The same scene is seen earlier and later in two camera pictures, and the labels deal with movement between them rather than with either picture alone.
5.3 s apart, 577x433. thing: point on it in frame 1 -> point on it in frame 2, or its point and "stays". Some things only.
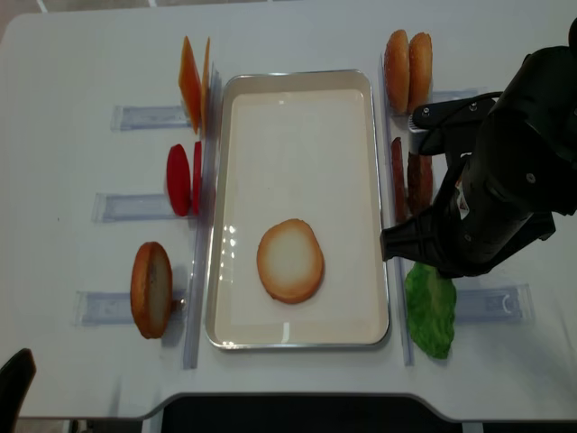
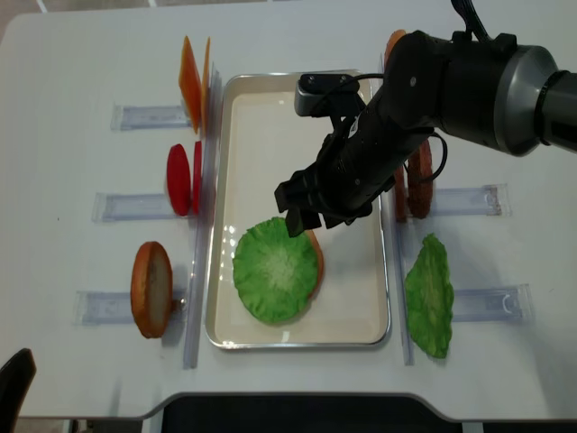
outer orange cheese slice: (189, 83) stays
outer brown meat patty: (420, 183) stays
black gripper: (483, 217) -> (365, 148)
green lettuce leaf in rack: (431, 299) stays
